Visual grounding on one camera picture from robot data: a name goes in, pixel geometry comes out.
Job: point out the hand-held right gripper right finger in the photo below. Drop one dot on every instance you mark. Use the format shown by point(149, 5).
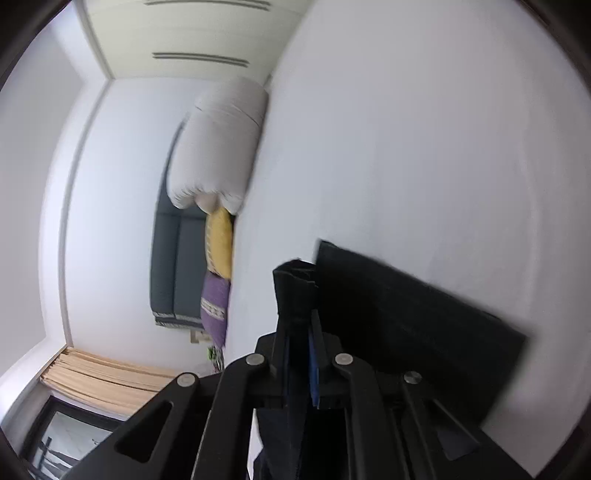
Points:
point(315, 369)

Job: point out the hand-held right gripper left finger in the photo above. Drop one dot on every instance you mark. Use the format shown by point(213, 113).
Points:
point(263, 374)

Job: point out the black denim pants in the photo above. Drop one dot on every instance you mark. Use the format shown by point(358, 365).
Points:
point(392, 314)

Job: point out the purple pillow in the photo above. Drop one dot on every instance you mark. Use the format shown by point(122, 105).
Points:
point(214, 307)

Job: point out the grey padded headboard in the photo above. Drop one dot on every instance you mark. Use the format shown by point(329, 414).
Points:
point(173, 277)

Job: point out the yellow pillow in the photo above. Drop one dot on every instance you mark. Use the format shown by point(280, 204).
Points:
point(219, 244)

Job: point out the beige curtain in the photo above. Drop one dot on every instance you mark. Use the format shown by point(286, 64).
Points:
point(101, 378)

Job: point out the black framed glass door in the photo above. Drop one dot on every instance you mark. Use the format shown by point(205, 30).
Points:
point(55, 434)

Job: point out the white folded duvet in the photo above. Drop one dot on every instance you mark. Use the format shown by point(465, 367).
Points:
point(217, 143)

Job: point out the bed with white sheet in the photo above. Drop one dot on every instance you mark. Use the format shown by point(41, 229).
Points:
point(415, 138)

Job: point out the cream wardrobe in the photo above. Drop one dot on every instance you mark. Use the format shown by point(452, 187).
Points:
point(184, 32)

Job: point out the wall socket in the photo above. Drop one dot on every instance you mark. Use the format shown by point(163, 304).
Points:
point(197, 337)

